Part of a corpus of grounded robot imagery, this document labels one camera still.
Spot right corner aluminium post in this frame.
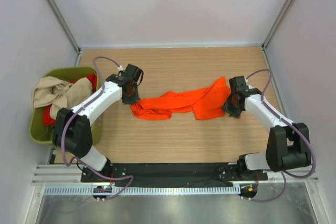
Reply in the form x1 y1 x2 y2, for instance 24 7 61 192
261 0 312 83

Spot beige t shirt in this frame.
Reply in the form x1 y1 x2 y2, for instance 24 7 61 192
32 76 93 122

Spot white slotted cable duct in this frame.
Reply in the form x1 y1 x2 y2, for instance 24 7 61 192
44 184 240 196

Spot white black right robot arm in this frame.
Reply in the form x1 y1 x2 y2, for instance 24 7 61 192
222 76 313 173

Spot left corner aluminium post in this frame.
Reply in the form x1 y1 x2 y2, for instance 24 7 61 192
46 0 82 67

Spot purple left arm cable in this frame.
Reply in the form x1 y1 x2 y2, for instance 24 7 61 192
60 56 134 200

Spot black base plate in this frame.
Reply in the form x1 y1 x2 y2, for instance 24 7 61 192
80 162 268 184

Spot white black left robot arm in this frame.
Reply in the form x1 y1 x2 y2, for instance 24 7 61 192
52 64 143 177

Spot orange t shirt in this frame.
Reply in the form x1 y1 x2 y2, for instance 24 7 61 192
130 77 231 121

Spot corner aluminium post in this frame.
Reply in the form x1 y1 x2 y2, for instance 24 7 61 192
46 0 82 67
261 0 312 83

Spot green plastic tub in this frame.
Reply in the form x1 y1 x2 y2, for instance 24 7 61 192
28 66 103 146

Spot aluminium frame rail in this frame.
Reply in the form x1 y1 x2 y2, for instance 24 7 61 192
31 163 85 184

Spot red t shirt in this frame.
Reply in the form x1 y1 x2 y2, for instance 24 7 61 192
43 73 98 126

